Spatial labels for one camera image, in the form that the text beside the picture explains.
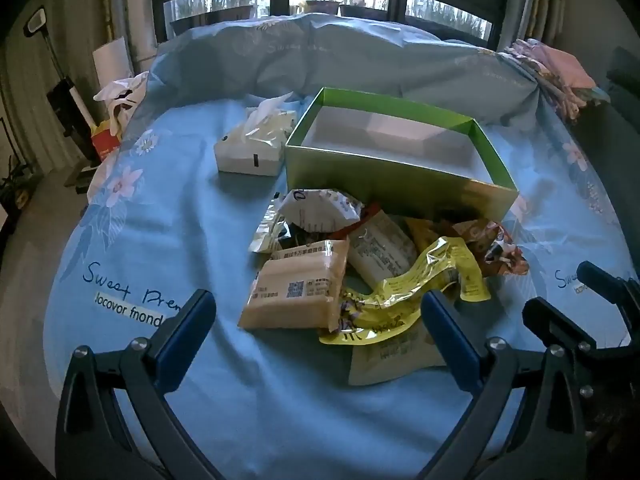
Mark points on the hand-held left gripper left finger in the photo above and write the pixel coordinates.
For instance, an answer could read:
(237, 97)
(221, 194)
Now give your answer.
(185, 330)

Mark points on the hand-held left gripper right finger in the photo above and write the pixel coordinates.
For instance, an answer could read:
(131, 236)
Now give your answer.
(450, 345)

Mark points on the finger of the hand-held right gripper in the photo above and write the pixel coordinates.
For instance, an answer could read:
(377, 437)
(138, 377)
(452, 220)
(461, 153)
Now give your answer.
(600, 275)
(545, 317)

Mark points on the pale cream snack packet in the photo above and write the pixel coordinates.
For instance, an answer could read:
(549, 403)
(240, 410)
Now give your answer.
(385, 360)

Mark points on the long yellow snack packet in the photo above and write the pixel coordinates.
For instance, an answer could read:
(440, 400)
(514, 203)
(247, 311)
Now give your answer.
(440, 265)

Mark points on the red patterned snack packet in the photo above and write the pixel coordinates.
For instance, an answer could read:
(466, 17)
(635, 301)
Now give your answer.
(500, 250)

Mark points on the orange snack packet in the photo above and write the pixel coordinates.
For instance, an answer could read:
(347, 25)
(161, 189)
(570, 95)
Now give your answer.
(425, 235)

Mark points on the cream printed snack packet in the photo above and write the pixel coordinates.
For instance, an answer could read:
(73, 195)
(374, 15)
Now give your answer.
(380, 252)

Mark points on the beige snack packet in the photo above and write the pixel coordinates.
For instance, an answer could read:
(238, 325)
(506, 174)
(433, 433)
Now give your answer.
(295, 285)

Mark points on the silver snack packet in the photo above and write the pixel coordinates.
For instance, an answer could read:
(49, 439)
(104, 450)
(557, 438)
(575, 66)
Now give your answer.
(265, 232)

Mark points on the green cardboard box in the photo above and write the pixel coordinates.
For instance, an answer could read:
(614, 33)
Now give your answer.
(400, 180)

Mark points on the white snack packet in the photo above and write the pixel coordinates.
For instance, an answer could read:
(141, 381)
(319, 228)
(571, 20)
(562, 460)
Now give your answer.
(310, 210)

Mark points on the light blue floral bedsheet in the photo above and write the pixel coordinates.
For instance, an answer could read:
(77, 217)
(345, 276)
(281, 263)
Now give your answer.
(175, 220)

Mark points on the white tissue pack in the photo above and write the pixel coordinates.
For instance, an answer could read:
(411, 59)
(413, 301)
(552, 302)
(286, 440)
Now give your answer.
(250, 157)

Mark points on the dark chair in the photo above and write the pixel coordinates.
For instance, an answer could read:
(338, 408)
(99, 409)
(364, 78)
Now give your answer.
(625, 80)

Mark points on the red cardboard box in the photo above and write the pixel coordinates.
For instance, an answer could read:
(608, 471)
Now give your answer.
(105, 145)

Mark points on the folded pink clothes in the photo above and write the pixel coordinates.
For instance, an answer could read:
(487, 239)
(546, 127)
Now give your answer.
(565, 70)

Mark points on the white plastic bag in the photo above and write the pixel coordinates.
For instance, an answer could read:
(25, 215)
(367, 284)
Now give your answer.
(122, 95)

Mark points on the upright vacuum cleaner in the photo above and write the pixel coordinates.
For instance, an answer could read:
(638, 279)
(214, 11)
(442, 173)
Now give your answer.
(62, 105)

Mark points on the beige curtain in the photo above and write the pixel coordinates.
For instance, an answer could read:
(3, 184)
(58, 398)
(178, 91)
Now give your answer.
(545, 0)
(125, 0)

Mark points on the long dark planter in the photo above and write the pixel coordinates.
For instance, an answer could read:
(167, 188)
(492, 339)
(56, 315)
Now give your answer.
(215, 17)
(450, 22)

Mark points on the light blue folded duvet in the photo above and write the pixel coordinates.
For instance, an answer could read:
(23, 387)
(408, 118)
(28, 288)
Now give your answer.
(350, 55)

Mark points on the short dark planter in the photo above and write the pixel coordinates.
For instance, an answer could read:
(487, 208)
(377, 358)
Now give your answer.
(365, 11)

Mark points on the round plant pot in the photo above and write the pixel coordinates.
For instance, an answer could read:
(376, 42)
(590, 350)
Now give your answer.
(320, 7)

